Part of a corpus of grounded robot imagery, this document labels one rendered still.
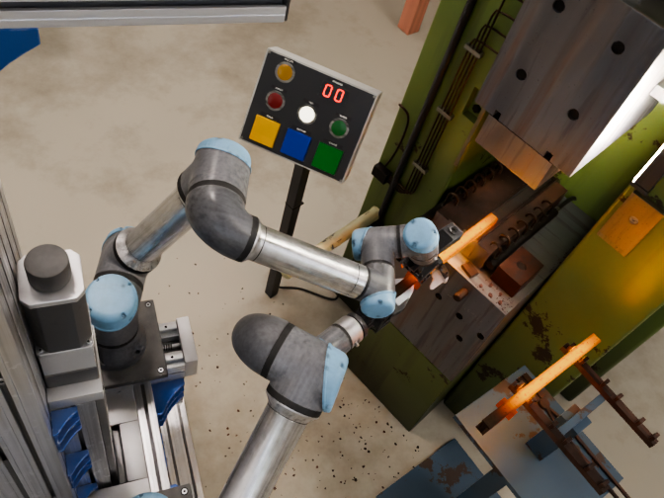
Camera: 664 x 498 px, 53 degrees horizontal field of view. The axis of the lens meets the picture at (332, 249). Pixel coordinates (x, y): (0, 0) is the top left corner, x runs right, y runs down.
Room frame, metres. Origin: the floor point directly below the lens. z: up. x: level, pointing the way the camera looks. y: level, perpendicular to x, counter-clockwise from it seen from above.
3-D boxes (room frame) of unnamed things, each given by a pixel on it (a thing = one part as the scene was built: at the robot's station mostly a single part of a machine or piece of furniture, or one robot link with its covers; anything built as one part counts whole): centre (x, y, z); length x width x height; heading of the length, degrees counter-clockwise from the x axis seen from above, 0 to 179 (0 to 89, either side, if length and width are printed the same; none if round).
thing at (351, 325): (0.85, -0.11, 0.99); 0.08 x 0.05 x 0.08; 59
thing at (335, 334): (0.78, -0.07, 0.99); 0.11 x 0.08 x 0.09; 149
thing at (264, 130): (1.39, 0.30, 1.01); 0.07 x 0.05 x 0.07; 84
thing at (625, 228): (1.24, -0.67, 1.27); 0.09 x 0.02 x 0.17; 59
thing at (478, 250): (1.47, -0.44, 0.96); 0.42 x 0.20 x 0.09; 149
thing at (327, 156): (1.37, 0.10, 1.01); 0.07 x 0.05 x 0.07; 84
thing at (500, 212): (1.46, -0.47, 0.99); 0.42 x 0.05 x 0.01; 149
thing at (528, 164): (1.47, -0.44, 1.32); 0.42 x 0.20 x 0.10; 149
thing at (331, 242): (1.39, 0.01, 0.62); 0.44 x 0.05 x 0.05; 149
